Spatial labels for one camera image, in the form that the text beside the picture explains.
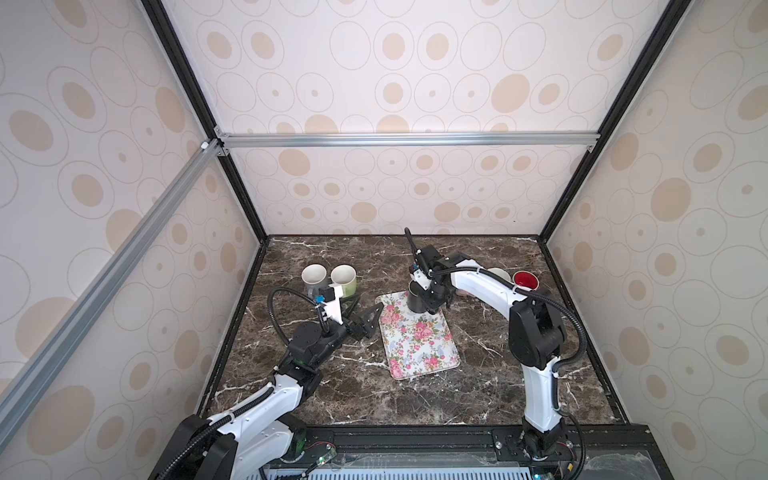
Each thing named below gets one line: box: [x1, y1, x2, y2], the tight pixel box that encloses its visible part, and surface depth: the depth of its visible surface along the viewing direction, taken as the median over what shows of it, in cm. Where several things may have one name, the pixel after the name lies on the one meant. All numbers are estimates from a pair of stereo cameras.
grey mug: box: [301, 263, 328, 299], surface depth 99 cm
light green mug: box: [329, 263, 361, 298], surface depth 99 cm
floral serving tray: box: [375, 291, 461, 381], surface depth 94 cm
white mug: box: [512, 270, 540, 291], surface depth 101 cm
